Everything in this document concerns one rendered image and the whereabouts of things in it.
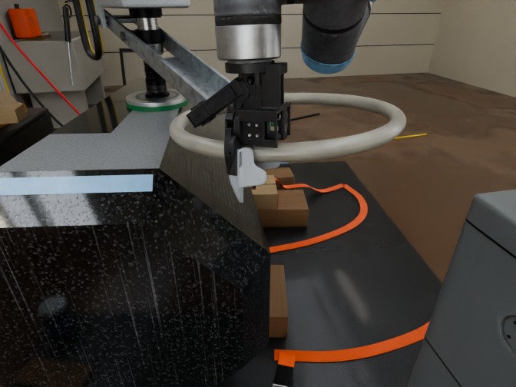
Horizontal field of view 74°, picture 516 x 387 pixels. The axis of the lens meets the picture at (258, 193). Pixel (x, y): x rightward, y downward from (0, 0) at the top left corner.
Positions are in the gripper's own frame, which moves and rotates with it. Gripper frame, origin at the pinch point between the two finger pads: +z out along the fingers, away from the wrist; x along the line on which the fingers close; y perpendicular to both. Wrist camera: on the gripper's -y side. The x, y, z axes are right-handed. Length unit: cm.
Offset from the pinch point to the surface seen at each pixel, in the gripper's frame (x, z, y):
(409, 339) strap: 63, 89, 39
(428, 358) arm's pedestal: 24, 54, 38
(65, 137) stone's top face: 17, 0, -59
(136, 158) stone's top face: 11.9, 1.9, -32.2
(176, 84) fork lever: 36, -11, -35
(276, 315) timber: 45, 75, -10
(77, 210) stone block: -2.6, 8.7, -37.3
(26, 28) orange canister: 221, -34, -321
